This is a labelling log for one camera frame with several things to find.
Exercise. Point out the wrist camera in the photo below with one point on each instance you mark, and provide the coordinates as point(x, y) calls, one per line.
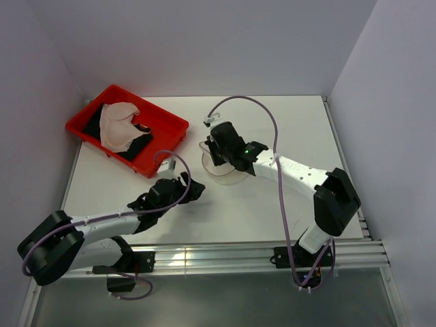
point(167, 169)
point(213, 120)

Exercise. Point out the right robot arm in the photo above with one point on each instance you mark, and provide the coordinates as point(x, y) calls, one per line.
point(335, 201)

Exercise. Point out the white mesh laundry bag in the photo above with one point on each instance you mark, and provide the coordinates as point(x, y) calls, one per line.
point(224, 174)

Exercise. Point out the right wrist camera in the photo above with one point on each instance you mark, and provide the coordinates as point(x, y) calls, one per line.
point(213, 120)

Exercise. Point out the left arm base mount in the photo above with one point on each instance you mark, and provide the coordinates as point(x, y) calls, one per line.
point(129, 261)

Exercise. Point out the red plastic tray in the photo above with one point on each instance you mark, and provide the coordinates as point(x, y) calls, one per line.
point(168, 130)

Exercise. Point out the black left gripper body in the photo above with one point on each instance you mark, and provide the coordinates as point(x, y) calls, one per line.
point(179, 191)

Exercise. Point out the beige bra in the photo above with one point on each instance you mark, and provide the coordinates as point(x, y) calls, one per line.
point(116, 129)

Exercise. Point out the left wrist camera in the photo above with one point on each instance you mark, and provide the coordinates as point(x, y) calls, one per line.
point(167, 169)

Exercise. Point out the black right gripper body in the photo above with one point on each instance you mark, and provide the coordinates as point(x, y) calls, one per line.
point(219, 155)

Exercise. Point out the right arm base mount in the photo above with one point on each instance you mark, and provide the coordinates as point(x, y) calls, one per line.
point(301, 257)

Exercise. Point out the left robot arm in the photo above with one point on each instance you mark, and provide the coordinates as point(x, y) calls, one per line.
point(62, 243)

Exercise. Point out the black garment in tray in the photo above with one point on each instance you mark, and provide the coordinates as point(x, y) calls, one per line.
point(92, 129)

